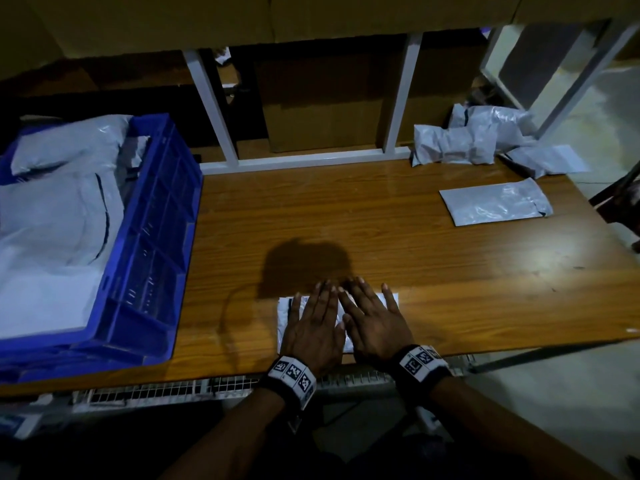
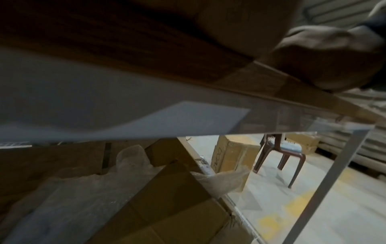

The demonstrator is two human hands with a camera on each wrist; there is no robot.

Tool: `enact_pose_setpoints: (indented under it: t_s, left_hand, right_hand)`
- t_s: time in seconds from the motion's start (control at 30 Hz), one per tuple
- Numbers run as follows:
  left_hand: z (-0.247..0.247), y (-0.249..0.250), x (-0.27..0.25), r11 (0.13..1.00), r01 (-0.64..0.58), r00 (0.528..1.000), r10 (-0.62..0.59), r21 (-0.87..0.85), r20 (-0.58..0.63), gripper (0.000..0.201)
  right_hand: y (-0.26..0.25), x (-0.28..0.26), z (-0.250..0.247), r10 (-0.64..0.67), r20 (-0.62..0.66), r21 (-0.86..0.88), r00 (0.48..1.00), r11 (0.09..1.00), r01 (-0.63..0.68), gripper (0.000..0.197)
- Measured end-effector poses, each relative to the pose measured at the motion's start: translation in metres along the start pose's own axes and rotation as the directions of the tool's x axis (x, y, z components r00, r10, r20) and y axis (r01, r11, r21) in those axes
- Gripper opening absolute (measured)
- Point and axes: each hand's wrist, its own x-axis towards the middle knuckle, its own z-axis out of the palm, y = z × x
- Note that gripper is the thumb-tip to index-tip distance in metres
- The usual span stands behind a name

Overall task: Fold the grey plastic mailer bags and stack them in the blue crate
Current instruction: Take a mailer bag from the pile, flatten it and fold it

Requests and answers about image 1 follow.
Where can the person's left hand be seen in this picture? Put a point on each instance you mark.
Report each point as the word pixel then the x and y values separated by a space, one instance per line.
pixel 315 330

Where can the person's right hand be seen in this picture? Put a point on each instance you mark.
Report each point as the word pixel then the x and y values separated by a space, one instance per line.
pixel 375 325

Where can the blue plastic crate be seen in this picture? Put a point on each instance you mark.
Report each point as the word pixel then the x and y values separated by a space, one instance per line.
pixel 150 265

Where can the packed white bags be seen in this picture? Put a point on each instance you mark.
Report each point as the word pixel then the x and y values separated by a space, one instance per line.
pixel 50 225

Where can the person's right forearm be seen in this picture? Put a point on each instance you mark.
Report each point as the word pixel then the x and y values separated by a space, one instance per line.
pixel 520 430

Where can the person's left forearm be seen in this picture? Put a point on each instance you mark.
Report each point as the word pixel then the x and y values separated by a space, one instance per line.
pixel 225 440

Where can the wooden table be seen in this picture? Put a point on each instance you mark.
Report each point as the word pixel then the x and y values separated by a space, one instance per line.
pixel 350 215

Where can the white metal shelf leg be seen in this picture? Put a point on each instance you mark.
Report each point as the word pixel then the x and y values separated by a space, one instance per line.
pixel 210 110
pixel 402 95
pixel 585 80

